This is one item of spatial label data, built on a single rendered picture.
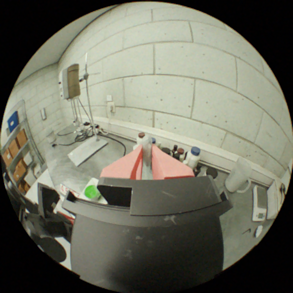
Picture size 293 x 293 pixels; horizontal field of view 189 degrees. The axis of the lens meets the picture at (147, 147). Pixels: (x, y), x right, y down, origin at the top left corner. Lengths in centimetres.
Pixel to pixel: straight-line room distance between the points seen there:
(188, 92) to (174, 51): 24
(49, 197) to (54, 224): 6
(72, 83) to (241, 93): 87
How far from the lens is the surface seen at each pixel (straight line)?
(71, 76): 64
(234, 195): 62
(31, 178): 267
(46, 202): 23
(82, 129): 69
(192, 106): 55
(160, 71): 58
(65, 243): 55
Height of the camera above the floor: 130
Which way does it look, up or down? 37 degrees down
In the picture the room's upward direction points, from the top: straight up
